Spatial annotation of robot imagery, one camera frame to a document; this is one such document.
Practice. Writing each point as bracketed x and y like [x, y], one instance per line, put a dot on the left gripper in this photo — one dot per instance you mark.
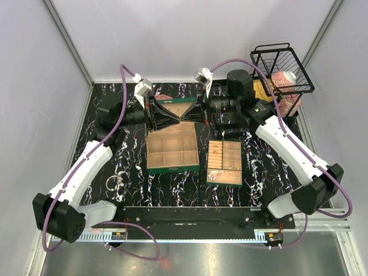
[152, 105]

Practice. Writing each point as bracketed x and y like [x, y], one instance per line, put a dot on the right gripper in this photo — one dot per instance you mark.
[199, 112]

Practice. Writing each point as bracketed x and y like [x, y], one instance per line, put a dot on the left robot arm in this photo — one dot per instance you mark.
[59, 212]

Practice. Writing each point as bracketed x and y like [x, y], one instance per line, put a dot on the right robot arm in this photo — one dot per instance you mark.
[319, 181]

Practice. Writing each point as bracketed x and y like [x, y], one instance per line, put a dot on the green jewelry box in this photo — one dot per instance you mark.
[173, 149]

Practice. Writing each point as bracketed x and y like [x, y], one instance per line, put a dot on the green jewelry tray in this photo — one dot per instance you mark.
[224, 163]

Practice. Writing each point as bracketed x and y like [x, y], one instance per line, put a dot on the pink dotted dish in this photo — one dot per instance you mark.
[163, 98]

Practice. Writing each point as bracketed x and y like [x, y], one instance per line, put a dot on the yellow woven plate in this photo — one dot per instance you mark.
[260, 92]

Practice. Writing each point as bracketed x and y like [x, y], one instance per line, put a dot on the pink patterned cup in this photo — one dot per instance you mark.
[289, 104]

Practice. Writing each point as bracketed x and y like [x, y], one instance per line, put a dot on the black dish rack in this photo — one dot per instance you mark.
[239, 108]

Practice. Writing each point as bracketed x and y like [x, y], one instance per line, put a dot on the pink patterned bowl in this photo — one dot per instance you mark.
[284, 80]

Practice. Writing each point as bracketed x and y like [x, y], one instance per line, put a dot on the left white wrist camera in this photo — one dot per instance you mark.
[142, 88]

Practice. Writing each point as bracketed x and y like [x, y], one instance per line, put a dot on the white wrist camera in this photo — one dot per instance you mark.
[142, 88]
[205, 77]

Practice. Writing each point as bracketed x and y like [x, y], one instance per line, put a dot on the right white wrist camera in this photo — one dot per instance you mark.
[205, 77]

